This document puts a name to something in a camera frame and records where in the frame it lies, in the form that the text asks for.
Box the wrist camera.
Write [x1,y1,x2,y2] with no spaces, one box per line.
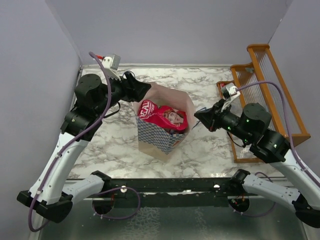
[220,82,241,112]
[96,54,121,80]

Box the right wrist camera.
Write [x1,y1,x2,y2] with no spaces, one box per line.
[220,82,241,112]

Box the red snack bag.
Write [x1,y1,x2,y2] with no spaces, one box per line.
[137,100,188,133]

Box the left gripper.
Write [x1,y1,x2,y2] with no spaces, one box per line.
[94,69,152,116]

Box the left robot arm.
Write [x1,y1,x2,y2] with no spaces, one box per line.
[17,73,152,223]

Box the orange wooden rack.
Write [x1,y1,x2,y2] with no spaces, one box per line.
[216,43,312,164]

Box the checkered paper bag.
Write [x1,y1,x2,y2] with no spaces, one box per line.
[132,82,196,161]

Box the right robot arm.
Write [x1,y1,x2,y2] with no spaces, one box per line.
[194,99,320,228]

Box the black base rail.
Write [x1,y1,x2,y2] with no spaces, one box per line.
[89,177,249,213]

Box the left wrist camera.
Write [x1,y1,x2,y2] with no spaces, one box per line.
[96,54,121,80]

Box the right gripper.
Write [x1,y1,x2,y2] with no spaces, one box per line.
[194,98,253,143]

